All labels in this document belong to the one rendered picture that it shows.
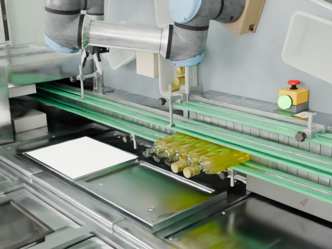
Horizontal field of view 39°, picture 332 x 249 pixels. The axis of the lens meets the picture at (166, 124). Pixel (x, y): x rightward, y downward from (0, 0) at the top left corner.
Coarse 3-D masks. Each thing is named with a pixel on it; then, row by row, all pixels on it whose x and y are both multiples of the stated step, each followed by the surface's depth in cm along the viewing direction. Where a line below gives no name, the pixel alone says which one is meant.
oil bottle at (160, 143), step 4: (180, 132) 180; (168, 136) 176; (172, 136) 176; (176, 136) 175; (180, 136) 175; (184, 136) 175; (188, 136) 176; (156, 140) 172; (160, 140) 172; (164, 140) 171; (168, 140) 171; (172, 140) 172; (176, 140) 173; (156, 144) 170; (160, 144) 169; (164, 144) 169; (160, 148) 169
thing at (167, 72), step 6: (162, 60) 198; (168, 60) 200; (162, 66) 198; (168, 66) 200; (174, 66) 202; (162, 72) 199; (168, 72) 201; (174, 72) 202; (186, 72) 186; (162, 78) 200; (168, 78) 202; (186, 78) 187; (162, 84) 201; (186, 84) 188; (162, 90) 201; (180, 90) 201; (186, 90) 189
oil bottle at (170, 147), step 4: (192, 136) 175; (180, 140) 171; (184, 140) 171; (188, 140) 171; (192, 140) 171; (196, 140) 171; (168, 144) 168; (172, 144) 168; (176, 144) 167; (180, 144) 167; (184, 144) 168; (164, 148) 167; (168, 148) 166; (172, 148) 165; (168, 152) 165; (172, 152) 165
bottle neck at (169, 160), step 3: (168, 156) 160; (171, 156) 160; (174, 156) 160; (177, 156) 160; (165, 159) 160; (168, 159) 158; (171, 159) 158; (174, 159) 159; (177, 159) 160; (180, 159) 161; (165, 162) 160; (168, 162) 160; (171, 162) 158; (174, 162) 160; (168, 165) 159
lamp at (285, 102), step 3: (282, 96) 154; (285, 96) 153; (288, 96) 154; (279, 99) 154; (282, 99) 153; (285, 99) 153; (288, 99) 153; (291, 99) 153; (279, 102) 154; (282, 102) 153; (285, 102) 153; (288, 102) 152; (291, 102) 153; (279, 105) 155; (282, 105) 154; (285, 105) 153; (288, 105) 153; (291, 105) 154; (282, 108) 155; (285, 108) 154
